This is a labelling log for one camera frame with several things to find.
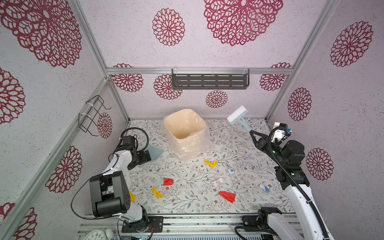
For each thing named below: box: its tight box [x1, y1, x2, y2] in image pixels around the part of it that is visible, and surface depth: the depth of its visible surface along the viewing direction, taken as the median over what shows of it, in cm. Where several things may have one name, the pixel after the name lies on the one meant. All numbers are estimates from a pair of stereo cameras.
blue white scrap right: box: [259, 183, 270, 194], surface depth 86 cm
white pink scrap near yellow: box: [164, 190, 173, 200], surface depth 85 cm
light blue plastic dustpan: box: [145, 145, 164, 161], surface depth 107 cm
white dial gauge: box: [83, 229, 106, 240], surface depth 69 cm
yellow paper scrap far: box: [204, 159, 218, 168], surface depth 97 cm
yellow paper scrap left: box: [129, 191, 137, 203], surface depth 84 cm
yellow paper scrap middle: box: [152, 187, 164, 199], surface depth 85 cm
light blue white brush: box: [227, 105, 252, 132], surface depth 76 cm
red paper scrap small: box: [163, 178, 174, 186], surface depth 89 cm
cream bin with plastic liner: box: [162, 109, 211, 161], surface depth 84 cm
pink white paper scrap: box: [211, 178, 224, 187], surface depth 89 cm
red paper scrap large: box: [218, 191, 236, 204], surface depth 84 cm
